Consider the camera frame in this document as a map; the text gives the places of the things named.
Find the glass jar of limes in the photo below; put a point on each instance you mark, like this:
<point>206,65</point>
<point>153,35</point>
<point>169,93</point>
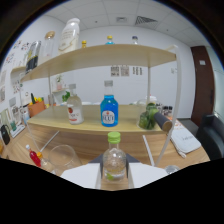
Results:
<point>146,118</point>

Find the golden liquid bottle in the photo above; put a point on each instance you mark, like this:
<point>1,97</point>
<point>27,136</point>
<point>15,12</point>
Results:
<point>84,44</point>

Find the large ceiling air vent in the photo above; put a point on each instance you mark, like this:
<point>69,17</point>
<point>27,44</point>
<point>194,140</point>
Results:
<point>146,20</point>

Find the clear bottle with red label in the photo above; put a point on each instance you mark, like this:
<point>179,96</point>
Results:
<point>75,111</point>

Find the white orange yoghurt cup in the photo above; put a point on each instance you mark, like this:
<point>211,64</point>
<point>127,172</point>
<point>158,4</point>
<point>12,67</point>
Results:
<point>152,99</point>

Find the clear jar with wooden lid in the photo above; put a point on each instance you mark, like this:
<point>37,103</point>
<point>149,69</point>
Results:
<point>48,46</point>

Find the orange storage basket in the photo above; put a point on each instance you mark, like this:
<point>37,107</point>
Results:
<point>36,109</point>

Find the dark muddler with wooden end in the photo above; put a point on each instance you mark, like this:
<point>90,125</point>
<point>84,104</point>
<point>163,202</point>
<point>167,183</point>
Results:
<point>164,122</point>

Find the white notebook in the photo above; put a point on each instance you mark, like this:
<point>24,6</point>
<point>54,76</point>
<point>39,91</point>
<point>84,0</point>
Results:
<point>185,140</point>

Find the clear glass tumbler with ice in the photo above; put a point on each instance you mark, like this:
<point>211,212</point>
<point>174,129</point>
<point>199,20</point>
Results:
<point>65,158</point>

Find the wooden wall shelf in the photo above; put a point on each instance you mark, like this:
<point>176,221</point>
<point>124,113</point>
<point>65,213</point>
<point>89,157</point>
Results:
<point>17,70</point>

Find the black office chair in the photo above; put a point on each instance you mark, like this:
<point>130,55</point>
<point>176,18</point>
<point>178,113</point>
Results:
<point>211,135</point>

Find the small red liquid bottle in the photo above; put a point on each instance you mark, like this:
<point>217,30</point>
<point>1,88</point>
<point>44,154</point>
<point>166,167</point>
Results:
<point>34,157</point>

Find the blue liquid bottle white label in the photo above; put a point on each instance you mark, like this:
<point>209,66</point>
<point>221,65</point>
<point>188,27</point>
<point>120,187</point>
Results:
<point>109,111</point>

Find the brown door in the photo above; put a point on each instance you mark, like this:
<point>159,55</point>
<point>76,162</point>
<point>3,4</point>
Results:
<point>202,81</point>

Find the green potted plant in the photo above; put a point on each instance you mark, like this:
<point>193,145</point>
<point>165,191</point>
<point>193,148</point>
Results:
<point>66,96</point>

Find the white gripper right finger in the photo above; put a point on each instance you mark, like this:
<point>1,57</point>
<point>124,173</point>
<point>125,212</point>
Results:
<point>146,173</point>

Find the small ceiling vent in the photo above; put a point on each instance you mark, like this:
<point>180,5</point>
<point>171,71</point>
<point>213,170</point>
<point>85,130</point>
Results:
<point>121,19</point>

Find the large white milk bottle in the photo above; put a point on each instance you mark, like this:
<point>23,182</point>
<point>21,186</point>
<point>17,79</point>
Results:
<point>69,36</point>

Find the two-tier wooden shelf rack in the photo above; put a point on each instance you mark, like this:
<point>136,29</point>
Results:
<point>100,57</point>

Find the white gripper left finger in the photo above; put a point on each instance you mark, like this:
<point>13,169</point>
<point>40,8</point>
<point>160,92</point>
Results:
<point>83,175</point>

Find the yellow-capped blue liquid bottle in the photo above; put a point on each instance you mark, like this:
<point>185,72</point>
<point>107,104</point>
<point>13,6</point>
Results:
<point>109,40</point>

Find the green-capped clear bottle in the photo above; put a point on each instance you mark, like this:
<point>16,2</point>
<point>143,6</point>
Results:
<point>114,163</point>

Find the small dark-capped clear bottle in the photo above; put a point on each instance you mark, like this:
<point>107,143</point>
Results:
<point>134,40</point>

